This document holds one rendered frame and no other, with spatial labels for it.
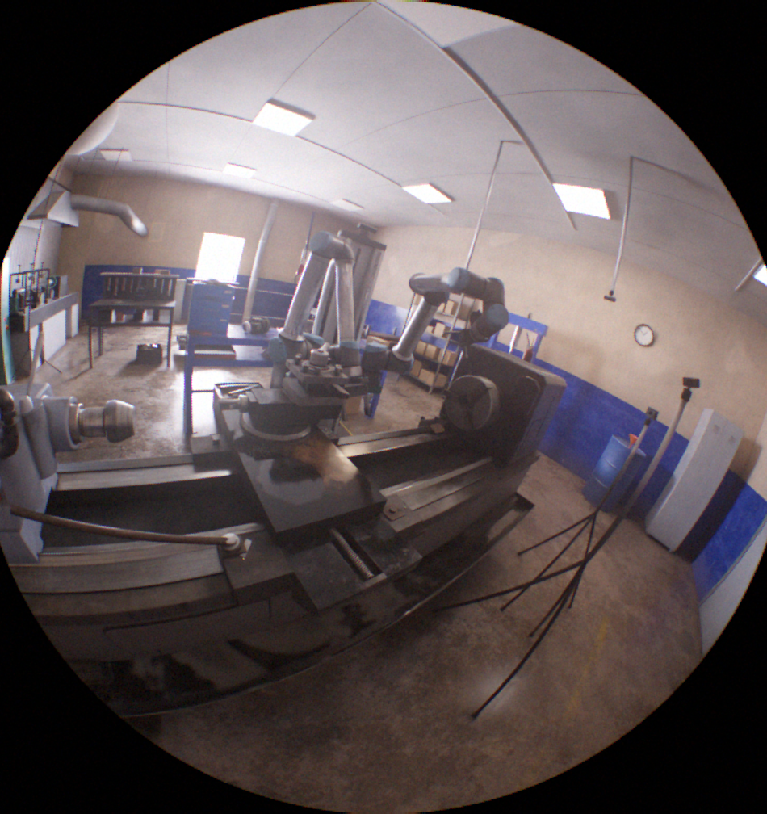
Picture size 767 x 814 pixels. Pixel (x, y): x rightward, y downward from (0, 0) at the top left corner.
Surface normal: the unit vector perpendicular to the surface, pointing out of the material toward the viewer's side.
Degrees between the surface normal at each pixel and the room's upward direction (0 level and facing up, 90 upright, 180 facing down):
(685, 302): 90
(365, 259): 90
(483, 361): 90
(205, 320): 90
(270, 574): 0
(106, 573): 0
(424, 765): 0
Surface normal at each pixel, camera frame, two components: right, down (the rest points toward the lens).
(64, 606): 0.27, -0.89
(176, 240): 0.61, 0.44
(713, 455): -0.74, 0.04
